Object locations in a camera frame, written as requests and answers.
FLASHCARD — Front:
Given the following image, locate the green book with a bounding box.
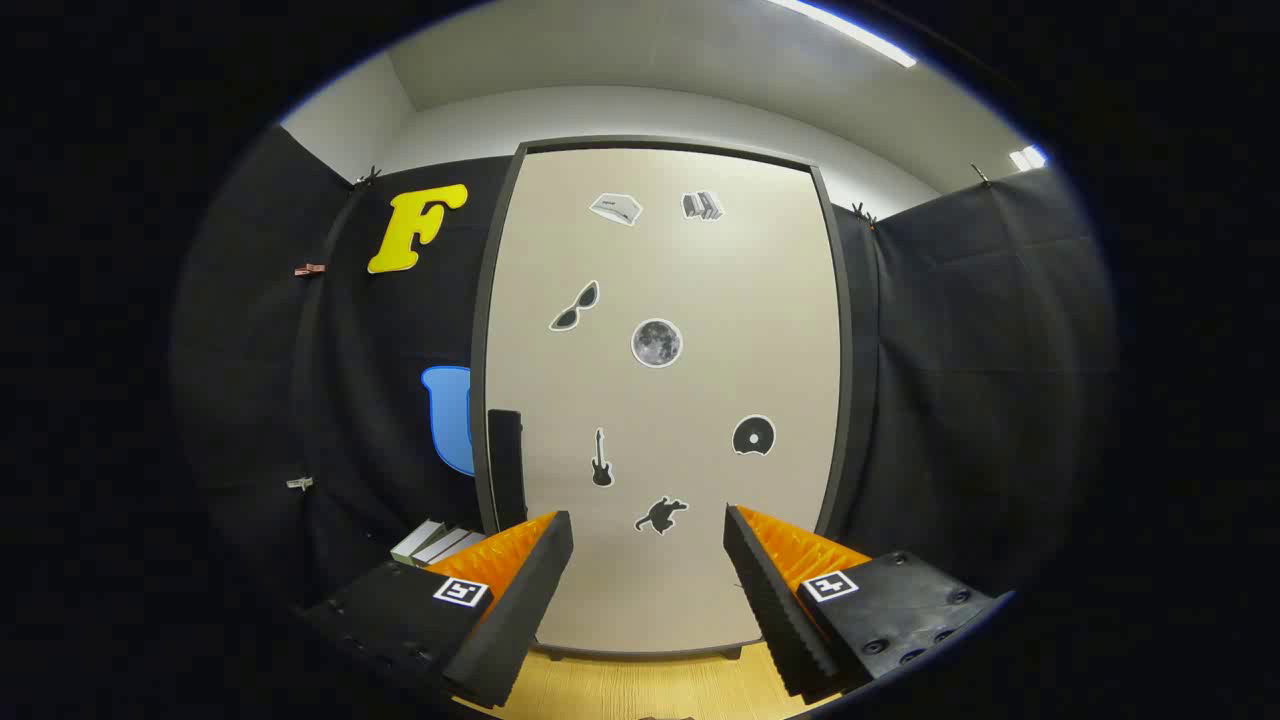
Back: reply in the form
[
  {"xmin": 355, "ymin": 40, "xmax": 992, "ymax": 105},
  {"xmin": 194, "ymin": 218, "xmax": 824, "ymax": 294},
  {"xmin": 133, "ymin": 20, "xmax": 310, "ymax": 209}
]
[{"xmin": 391, "ymin": 519, "xmax": 446, "ymax": 564}]

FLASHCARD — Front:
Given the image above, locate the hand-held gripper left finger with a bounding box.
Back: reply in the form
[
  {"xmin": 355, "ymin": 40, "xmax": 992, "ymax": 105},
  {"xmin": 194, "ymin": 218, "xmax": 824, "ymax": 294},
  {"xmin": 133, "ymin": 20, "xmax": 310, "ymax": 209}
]
[{"xmin": 300, "ymin": 510, "xmax": 576, "ymax": 711}]

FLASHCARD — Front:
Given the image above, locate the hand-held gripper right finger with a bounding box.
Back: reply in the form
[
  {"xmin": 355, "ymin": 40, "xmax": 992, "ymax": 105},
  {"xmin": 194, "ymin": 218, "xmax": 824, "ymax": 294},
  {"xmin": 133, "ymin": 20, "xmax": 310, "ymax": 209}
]
[{"xmin": 722, "ymin": 503, "xmax": 1011, "ymax": 704}]

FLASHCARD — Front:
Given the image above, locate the black door handle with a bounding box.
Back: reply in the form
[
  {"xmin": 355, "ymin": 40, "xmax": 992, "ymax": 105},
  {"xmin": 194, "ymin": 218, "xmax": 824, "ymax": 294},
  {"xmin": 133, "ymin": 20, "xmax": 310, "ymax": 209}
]
[{"xmin": 487, "ymin": 409, "xmax": 528, "ymax": 531}]

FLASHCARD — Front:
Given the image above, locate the long ceiling light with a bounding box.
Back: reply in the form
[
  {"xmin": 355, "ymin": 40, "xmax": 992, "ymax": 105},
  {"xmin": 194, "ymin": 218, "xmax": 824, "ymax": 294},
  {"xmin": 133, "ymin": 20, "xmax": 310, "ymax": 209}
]
[{"xmin": 768, "ymin": 0, "xmax": 918, "ymax": 69}]

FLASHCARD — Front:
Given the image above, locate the black backdrop cloth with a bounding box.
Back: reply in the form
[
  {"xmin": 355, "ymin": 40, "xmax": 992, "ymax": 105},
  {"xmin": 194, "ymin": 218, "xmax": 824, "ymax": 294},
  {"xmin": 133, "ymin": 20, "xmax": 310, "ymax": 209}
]
[{"xmin": 170, "ymin": 125, "xmax": 1116, "ymax": 621}]

